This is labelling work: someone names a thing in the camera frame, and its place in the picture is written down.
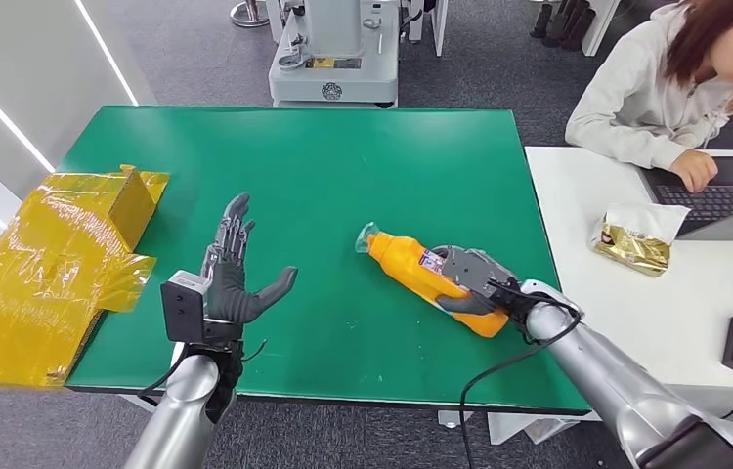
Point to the person's hand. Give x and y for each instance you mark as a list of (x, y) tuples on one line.
[(695, 171)]

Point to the yellow taped cardboard box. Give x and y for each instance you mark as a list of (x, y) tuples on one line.
[(36, 278)]

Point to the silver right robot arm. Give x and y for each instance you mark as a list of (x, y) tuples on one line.
[(612, 382)]

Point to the orange plastic bottle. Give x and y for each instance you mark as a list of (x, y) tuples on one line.
[(399, 259)]

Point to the white robot base machine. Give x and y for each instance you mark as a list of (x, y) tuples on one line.
[(334, 71)]

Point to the grey laptop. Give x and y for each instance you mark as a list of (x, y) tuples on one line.
[(729, 197)]

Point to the white cabinet panel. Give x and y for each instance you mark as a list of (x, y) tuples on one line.
[(599, 26)]

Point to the gold and white snack bag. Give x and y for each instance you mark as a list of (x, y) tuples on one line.
[(635, 243)]

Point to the person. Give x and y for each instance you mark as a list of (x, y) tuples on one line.
[(638, 97)]

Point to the black chair legs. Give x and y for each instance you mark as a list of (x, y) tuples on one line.
[(564, 22)]

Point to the chrome stand base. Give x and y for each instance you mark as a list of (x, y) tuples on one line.
[(249, 14)]

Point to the white partition panel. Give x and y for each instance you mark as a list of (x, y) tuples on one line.
[(438, 22)]

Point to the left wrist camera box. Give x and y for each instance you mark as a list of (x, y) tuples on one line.
[(184, 311)]

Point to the white table foot bracket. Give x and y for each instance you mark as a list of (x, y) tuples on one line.
[(454, 419)]

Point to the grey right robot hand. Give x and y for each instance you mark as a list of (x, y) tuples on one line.
[(473, 268)]

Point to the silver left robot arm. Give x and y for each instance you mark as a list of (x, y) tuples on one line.
[(182, 414)]

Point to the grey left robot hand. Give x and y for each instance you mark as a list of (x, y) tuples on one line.
[(230, 298)]

